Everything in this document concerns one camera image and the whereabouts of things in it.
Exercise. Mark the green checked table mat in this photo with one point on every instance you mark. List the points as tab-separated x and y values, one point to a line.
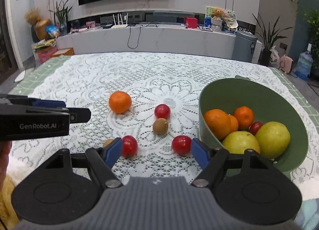
302	92

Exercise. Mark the brown kiwi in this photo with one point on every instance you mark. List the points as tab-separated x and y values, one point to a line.
160	126

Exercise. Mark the large orange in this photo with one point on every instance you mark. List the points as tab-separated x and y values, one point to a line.
218	122

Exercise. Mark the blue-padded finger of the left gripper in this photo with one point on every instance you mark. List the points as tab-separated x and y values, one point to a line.
29	101

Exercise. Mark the white lace tablecloth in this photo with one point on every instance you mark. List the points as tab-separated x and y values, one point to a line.
149	79

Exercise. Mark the large yellow-green pear front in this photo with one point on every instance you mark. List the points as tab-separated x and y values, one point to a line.
237	142

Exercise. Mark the person's hand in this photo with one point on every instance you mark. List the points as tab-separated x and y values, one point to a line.
4	160

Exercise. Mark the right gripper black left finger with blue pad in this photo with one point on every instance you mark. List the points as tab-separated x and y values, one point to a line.
100	162

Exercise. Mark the small tan longan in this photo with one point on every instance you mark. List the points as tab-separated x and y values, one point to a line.
108	141

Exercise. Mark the large yellow-green pear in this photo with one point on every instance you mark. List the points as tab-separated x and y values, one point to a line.
237	142
273	138

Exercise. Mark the green plant in vase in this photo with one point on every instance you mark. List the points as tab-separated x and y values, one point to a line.
61	12

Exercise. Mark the green colander bowl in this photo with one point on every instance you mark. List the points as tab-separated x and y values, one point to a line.
230	93

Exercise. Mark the teddy bear toy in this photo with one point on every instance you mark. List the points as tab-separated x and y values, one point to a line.
217	13

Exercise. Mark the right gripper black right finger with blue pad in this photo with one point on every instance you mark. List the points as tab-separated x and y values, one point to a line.
211	161

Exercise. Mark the white wifi router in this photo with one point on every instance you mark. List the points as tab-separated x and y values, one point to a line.
120	21

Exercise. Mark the white plastic bag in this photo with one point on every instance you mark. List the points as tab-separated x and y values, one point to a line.
274	60

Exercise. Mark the grey-blue trash bin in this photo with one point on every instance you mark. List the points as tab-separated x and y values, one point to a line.
244	46

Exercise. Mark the white marble tv cabinet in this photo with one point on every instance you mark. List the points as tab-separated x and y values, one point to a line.
158	38

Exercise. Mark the red box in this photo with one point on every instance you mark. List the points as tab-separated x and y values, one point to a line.
191	23

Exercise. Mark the cherry tomato top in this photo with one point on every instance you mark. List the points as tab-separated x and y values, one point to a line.
162	111

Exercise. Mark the blue water jug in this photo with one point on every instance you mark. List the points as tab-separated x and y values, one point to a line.
304	65

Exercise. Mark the potted plant black pot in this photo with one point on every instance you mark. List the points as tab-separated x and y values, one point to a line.
269	36

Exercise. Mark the mandarin orange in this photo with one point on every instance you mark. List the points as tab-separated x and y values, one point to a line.
119	102
244	116

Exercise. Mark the pink small heater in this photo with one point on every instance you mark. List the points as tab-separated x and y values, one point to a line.
286	64

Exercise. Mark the orange flat box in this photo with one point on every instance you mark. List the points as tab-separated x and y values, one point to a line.
65	52

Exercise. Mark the large yellow-green pear back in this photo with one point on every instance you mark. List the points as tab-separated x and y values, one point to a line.
273	138

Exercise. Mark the golden vase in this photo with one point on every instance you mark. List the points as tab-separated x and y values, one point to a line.
40	29

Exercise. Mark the cherry tomato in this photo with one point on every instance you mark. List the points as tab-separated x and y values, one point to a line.
129	147
255	126
181	144
162	111

